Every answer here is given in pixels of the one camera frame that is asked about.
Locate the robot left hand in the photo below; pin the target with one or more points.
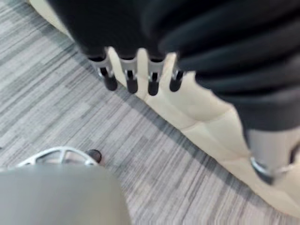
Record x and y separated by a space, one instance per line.
164 25

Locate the dark robot foot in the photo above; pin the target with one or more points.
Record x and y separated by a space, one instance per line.
95 155

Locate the silver robot leg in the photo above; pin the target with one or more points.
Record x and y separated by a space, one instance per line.
56 192

